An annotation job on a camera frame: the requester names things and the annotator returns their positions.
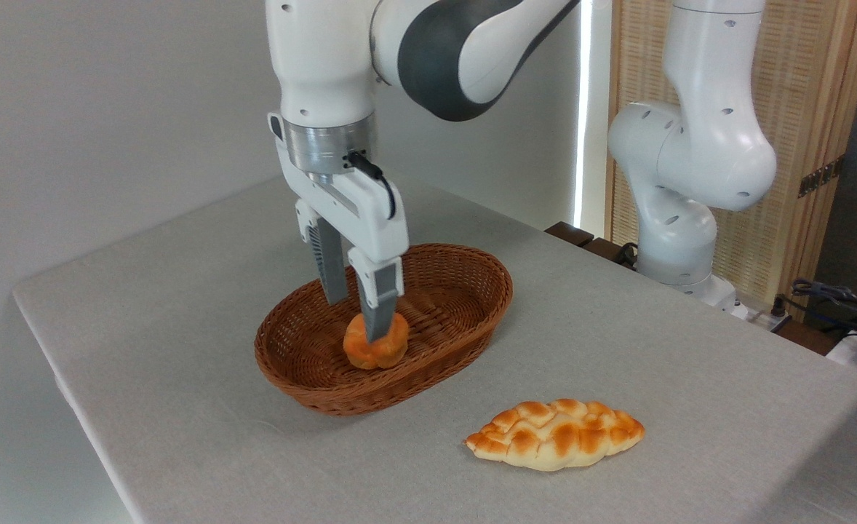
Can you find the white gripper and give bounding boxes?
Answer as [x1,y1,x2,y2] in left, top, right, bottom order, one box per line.
[276,138,410,344]

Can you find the small round orange bread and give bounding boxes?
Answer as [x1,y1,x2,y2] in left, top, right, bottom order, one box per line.
[343,311,410,370]

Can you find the brown woven wicker basket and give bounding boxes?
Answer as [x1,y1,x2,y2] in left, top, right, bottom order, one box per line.
[254,243,514,417]

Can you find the long braided golden bread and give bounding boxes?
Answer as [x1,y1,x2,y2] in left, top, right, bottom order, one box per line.
[465,398,646,472]

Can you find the grey tablecloth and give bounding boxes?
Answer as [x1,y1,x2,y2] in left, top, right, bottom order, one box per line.
[12,175,857,524]

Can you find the white power strip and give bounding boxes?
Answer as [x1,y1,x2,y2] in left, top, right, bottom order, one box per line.
[743,309,790,333]

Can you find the brass screen hinge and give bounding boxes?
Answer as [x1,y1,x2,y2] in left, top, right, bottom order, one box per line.
[797,154,845,199]

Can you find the bamboo folding screen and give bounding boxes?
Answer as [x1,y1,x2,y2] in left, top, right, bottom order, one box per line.
[603,0,857,322]

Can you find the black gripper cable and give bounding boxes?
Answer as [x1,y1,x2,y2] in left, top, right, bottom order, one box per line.
[346,151,398,221]

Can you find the tangled dark cables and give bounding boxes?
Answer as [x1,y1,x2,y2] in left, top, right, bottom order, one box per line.
[791,278,857,343]

